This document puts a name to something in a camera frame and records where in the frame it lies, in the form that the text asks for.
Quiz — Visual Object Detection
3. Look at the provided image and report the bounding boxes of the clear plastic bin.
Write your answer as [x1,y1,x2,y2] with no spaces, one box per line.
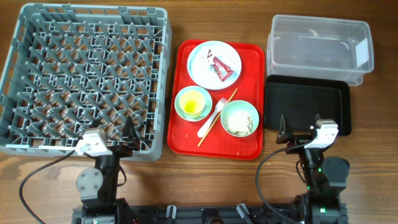
[267,14,374,86]

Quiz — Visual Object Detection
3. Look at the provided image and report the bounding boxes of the red snack wrapper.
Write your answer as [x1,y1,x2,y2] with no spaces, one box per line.
[206,49,234,82]

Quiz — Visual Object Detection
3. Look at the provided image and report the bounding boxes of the light blue plate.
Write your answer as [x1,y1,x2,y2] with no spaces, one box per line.
[187,40,242,90]

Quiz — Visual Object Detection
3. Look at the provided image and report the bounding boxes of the black tray bin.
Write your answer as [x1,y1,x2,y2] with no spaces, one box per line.
[264,75,352,136]

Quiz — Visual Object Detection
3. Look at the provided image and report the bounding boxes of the red plastic tray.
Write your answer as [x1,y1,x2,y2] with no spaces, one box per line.
[167,40,265,160]

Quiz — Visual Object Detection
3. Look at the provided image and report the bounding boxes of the yellow plastic cup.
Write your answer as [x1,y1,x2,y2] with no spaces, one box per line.
[179,90,205,118]

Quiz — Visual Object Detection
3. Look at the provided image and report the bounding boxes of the white napkin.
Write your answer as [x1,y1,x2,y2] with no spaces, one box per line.
[203,49,213,63]

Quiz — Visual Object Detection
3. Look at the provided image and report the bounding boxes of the grey dishwasher rack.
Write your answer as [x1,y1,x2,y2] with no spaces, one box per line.
[1,3,172,161]

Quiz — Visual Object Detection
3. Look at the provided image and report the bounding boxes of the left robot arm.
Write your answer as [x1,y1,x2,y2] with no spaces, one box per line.
[72,116,140,224]

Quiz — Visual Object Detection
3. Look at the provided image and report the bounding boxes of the rice and peanut shells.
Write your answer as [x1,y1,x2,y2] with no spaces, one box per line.
[223,110,253,137]

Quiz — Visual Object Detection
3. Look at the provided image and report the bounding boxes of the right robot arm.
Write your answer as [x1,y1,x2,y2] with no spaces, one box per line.
[276,115,349,224]

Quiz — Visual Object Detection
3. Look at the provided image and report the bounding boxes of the white plastic fork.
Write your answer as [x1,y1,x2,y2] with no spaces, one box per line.
[197,98,227,138]

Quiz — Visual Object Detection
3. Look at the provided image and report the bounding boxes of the right black cable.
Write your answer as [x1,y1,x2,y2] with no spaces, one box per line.
[254,141,312,224]

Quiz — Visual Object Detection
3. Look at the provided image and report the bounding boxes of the mint green saucer bowl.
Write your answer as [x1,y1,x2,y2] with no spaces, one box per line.
[174,86,213,122]

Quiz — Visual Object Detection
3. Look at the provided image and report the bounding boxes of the wooden chopstick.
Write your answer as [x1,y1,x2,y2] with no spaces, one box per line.
[197,89,238,147]

